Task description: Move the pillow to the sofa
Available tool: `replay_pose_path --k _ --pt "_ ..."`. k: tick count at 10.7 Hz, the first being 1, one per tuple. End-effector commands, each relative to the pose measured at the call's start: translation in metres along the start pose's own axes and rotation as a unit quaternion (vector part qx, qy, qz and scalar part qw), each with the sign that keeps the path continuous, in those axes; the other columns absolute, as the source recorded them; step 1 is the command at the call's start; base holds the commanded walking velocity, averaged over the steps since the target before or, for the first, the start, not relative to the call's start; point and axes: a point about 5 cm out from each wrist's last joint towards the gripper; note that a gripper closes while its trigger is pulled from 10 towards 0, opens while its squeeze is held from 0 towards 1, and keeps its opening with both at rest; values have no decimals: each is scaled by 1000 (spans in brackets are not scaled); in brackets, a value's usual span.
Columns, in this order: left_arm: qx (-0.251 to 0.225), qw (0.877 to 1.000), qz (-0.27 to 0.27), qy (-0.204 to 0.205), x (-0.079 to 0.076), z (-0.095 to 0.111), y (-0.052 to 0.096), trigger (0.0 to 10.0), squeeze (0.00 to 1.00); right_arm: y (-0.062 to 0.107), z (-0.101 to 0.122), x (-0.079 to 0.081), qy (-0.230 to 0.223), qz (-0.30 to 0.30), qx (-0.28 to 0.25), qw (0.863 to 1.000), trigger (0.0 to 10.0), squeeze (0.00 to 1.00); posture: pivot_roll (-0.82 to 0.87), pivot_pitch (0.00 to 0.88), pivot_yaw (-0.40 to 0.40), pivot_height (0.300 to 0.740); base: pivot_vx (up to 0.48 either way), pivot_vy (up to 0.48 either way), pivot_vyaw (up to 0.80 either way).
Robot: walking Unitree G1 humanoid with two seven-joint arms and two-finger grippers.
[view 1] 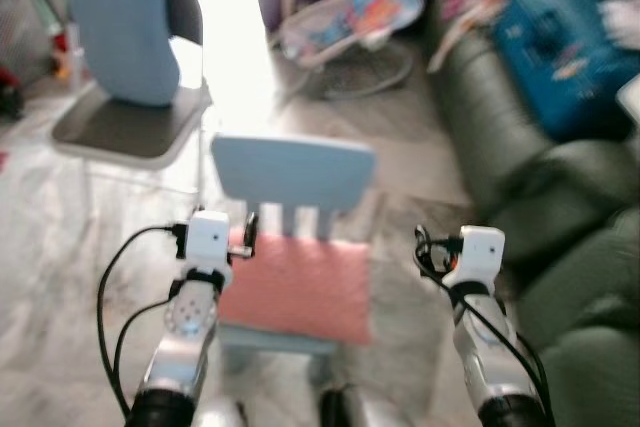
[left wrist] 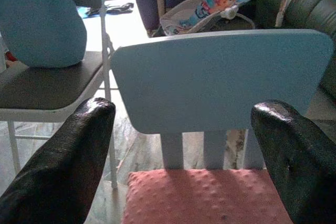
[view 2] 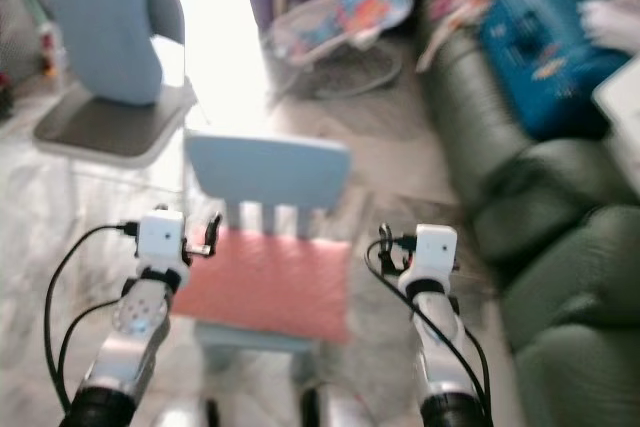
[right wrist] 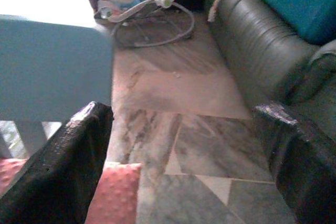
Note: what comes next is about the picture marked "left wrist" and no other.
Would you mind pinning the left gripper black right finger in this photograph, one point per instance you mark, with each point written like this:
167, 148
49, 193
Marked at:
302, 161

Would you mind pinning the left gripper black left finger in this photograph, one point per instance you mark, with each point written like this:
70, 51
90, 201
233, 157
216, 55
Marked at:
57, 161

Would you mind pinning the pink dotted pillow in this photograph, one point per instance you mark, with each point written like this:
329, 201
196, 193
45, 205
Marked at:
197, 197

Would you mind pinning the green leather sofa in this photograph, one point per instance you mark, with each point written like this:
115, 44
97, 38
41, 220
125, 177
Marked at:
309, 6

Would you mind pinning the white folding chair dark seat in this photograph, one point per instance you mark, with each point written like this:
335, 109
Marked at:
39, 87

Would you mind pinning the light blue child chair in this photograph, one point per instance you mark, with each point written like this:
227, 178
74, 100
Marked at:
210, 77

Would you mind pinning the light blue cushion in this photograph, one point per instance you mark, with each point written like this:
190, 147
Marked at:
39, 19

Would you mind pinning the colourful baby bouncer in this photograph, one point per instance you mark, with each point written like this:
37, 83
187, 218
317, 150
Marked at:
210, 6

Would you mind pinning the purple armchair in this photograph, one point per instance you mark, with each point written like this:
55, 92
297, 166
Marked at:
147, 1

